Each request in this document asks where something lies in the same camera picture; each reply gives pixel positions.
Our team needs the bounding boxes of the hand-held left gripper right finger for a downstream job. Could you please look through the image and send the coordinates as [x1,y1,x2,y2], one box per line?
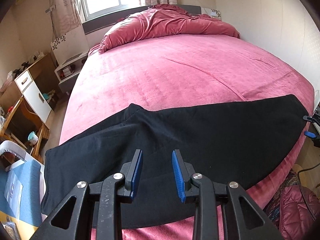
[171,149,283,240]

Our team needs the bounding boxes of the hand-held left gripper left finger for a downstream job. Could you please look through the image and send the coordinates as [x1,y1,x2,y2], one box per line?
[30,149,144,240]

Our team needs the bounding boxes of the black embroidered pants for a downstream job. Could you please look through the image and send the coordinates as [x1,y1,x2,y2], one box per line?
[41,94,309,229]

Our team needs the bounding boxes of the dark patterned cloth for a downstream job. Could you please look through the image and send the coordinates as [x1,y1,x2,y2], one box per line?
[264,169,300,227]

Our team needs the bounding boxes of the pink puffy jacket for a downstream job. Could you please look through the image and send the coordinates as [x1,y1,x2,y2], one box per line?
[278,184,320,240]

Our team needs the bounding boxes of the pink bed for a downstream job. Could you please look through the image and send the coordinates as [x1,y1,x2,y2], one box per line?
[59,36,315,240]

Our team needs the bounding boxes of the blue seat cushion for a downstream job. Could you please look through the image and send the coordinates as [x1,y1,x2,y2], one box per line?
[0,159,46,227]

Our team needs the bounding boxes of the teal cup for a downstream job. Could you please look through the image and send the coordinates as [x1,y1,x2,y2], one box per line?
[27,131,39,145]

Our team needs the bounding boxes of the white nightstand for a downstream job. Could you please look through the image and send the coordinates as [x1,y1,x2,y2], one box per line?
[54,52,90,93]

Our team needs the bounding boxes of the grey chair backrest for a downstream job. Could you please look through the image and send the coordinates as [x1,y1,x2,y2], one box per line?
[0,141,36,166]

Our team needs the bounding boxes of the white booklet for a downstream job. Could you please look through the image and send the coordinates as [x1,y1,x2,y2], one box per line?
[3,172,25,218]

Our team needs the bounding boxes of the wooden chair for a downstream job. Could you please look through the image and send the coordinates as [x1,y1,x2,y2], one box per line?
[0,97,50,161]

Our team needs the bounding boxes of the yellow cardboard box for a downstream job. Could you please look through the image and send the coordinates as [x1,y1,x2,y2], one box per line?
[0,210,46,240]

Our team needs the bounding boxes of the white drawer cabinet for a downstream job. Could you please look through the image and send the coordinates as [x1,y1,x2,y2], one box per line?
[14,69,54,125]

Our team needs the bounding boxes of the wooden desk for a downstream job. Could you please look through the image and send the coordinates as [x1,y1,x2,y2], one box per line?
[0,54,60,125]

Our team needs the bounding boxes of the white flowered panel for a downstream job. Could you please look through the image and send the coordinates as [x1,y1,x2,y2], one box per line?
[51,27,88,66]
[200,7,222,18]

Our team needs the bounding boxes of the pink duvet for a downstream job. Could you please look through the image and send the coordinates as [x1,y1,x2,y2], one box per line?
[99,4,241,53]

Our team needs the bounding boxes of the black cable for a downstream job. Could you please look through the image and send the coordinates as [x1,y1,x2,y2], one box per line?
[296,164,320,219]

